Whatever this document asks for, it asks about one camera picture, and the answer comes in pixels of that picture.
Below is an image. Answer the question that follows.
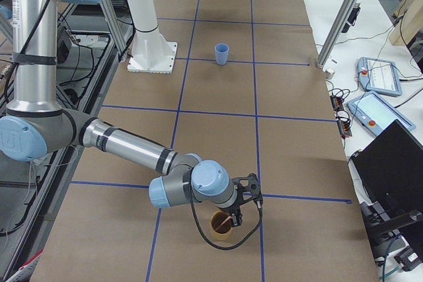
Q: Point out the wooden board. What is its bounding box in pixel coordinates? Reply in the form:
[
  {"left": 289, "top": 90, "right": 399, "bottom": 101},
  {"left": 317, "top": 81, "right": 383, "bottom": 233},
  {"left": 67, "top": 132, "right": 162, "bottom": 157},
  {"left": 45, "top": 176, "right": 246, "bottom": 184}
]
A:
[{"left": 389, "top": 0, "right": 422, "bottom": 46}]

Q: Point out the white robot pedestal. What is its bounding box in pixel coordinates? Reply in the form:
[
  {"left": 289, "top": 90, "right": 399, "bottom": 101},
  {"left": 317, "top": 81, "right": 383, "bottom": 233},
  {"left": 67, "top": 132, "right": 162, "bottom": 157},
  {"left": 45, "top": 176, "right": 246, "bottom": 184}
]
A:
[{"left": 127, "top": 0, "right": 178, "bottom": 73}]

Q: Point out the black monitor stand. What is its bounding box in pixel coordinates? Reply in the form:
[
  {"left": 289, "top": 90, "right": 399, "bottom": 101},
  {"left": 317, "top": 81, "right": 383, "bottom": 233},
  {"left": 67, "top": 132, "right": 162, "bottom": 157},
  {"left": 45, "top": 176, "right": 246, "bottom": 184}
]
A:
[{"left": 360, "top": 202, "right": 422, "bottom": 259}]

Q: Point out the teach pendant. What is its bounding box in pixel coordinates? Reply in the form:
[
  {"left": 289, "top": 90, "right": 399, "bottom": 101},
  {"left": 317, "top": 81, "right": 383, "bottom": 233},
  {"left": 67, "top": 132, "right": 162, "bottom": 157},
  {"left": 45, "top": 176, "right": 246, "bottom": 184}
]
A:
[
  {"left": 347, "top": 91, "right": 416, "bottom": 136},
  {"left": 357, "top": 57, "right": 403, "bottom": 96}
]

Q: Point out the yellow cup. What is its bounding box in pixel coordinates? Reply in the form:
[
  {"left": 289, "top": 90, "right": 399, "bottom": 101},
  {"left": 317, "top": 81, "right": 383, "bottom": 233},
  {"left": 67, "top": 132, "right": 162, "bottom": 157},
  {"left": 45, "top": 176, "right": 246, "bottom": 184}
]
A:
[{"left": 210, "top": 211, "right": 232, "bottom": 242}]

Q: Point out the aluminium frame post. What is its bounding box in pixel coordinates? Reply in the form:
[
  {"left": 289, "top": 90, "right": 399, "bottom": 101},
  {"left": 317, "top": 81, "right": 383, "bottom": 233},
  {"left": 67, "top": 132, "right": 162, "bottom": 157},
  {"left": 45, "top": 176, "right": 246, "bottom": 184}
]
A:
[
  {"left": 316, "top": 0, "right": 357, "bottom": 69},
  {"left": 100, "top": 0, "right": 127, "bottom": 63}
]

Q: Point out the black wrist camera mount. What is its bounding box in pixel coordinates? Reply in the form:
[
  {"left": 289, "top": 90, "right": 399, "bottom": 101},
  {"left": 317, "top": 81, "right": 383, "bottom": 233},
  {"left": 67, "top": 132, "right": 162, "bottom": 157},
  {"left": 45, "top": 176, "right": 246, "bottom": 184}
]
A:
[{"left": 232, "top": 173, "right": 263, "bottom": 207}]

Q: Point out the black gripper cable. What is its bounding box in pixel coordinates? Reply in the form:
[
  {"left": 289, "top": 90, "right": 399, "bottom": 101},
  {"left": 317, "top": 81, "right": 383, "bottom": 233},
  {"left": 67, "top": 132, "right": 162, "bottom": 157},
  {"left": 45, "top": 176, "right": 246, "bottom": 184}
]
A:
[{"left": 189, "top": 192, "right": 264, "bottom": 250}]

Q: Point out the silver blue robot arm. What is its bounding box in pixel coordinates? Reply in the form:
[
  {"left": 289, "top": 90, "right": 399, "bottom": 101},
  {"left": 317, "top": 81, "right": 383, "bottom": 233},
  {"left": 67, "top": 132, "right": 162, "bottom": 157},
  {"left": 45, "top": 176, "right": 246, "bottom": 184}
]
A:
[{"left": 1, "top": 0, "right": 244, "bottom": 227}]

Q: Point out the lower teach pendant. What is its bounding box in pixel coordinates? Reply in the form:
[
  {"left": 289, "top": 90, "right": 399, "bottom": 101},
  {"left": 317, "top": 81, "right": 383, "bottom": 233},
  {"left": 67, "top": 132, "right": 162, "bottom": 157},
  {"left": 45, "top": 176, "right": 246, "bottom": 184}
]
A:
[{"left": 347, "top": 91, "right": 416, "bottom": 136}]

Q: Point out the left aluminium frame post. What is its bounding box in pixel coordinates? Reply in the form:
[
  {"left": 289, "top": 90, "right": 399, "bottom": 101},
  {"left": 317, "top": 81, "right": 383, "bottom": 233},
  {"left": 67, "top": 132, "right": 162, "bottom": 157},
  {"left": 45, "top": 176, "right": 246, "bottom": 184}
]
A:
[{"left": 100, "top": 0, "right": 127, "bottom": 63}]

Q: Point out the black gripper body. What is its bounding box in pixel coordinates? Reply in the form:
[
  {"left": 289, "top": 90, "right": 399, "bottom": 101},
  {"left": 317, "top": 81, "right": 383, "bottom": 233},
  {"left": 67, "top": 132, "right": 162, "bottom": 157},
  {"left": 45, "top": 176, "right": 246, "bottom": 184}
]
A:
[{"left": 227, "top": 199, "right": 245, "bottom": 219}]

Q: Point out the black laptop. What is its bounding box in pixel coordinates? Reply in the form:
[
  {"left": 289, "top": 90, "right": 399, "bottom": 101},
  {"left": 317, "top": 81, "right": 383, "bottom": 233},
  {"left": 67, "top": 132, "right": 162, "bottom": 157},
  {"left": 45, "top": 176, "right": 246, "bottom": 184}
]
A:
[{"left": 352, "top": 120, "right": 422, "bottom": 228}]

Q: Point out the upper teach pendant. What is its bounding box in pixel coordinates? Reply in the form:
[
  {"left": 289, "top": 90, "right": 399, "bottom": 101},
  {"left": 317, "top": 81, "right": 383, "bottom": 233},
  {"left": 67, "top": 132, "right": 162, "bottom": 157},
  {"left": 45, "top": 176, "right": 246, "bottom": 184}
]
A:
[{"left": 357, "top": 57, "right": 403, "bottom": 96}]

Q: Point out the pink chopstick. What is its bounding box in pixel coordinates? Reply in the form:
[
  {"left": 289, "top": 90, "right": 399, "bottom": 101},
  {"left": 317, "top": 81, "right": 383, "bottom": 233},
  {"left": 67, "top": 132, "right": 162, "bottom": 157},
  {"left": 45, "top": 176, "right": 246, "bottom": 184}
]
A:
[{"left": 215, "top": 216, "right": 232, "bottom": 231}]

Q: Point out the blue plastic cup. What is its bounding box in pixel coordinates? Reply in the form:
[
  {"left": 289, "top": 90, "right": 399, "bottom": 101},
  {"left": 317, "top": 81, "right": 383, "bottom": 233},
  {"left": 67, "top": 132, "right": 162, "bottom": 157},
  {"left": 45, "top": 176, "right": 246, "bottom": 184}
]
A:
[{"left": 214, "top": 43, "right": 229, "bottom": 65}]

